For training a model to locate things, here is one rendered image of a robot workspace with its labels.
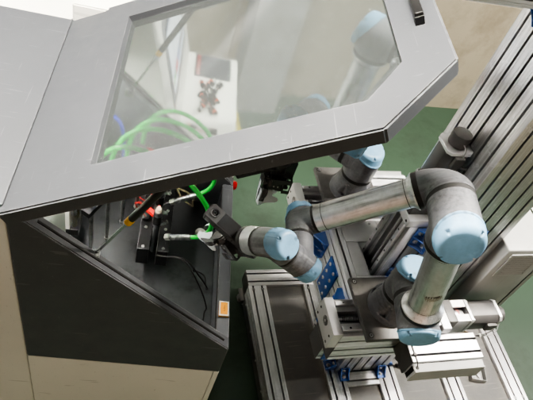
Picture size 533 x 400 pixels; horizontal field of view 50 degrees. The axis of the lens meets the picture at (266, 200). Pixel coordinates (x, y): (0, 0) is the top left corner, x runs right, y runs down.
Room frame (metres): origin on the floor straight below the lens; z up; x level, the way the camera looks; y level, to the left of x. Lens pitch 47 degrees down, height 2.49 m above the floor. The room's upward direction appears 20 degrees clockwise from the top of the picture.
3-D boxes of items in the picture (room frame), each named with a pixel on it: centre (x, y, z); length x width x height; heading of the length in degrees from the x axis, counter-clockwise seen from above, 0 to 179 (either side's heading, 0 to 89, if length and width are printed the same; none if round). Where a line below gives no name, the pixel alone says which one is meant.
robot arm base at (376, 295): (1.11, -0.49, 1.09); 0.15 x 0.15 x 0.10
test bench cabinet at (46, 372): (1.07, 0.33, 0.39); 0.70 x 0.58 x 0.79; 16
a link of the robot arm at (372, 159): (1.55, -0.27, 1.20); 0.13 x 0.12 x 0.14; 70
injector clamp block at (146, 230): (1.19, 0.33, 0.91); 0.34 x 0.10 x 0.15; 16
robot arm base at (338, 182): (1.55, -0.27, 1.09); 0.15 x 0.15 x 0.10
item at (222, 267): (1.15, 0.07, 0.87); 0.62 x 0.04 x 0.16; 16
